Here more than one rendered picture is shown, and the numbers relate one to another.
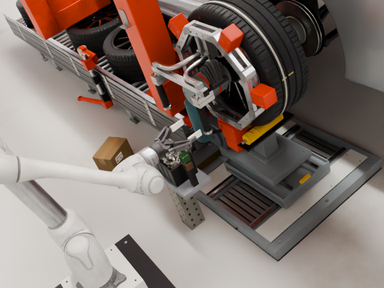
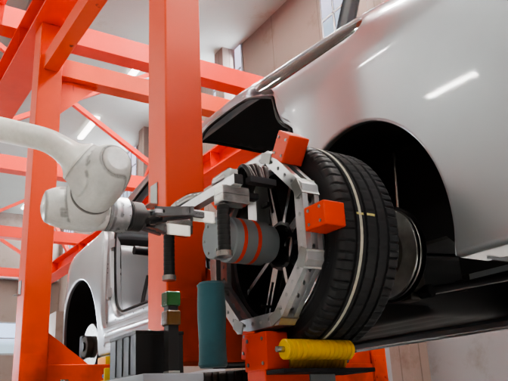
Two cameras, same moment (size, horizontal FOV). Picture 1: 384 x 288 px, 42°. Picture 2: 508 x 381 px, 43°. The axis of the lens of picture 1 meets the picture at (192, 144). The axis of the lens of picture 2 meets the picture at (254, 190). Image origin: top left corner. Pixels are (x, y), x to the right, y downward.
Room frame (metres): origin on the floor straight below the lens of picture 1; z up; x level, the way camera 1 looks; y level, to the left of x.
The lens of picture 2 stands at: (0.11, 0.11, 0.34)
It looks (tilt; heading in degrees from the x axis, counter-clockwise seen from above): 19 degrees up; 350
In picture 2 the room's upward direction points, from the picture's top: 3 degrees counter-clockwise
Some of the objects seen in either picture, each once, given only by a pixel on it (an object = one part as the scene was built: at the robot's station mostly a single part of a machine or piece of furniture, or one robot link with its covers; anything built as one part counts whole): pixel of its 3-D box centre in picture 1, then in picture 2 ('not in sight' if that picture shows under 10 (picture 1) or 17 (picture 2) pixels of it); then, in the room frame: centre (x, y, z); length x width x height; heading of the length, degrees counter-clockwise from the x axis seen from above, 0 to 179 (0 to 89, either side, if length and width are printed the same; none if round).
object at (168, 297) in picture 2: (184, 157); (171, 299); (1.85, 0.06, 0.64); 0.04 x 0.04 x 0.04; 24
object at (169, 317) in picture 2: (187, 164); (171, 318); (1.85, 0.06, 0.59); 0.04 x 0.04 x 0.04; 24
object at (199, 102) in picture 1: (203, 97); (231, 196); (1.84, -0.12, 0.93); 0.09 x 0.05 x 0.05; 114
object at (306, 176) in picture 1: (275, 166); not in sight; (2.11, -0.41, 0.13); 0.50 x 0.36 x 0.10; 24
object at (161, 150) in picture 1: (162, 147); (144, 218); (1.73, 0.13, 0.83); 0.09 x 0.08 x 0.07; 114
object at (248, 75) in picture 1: (218, 76); (260, 243); (2.08, -0.23, 0.85); 0.54 x 0.07 x 0.54; 24
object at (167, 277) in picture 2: (162, 95); (168, 256); (2.14, 0.05, 0.83); 0.04 x 0.04 x 0.16
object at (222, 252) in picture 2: (203, 118); (223, 229); (1.83, -0.09, 0.83); 0.04 x 0.04 x 0.16
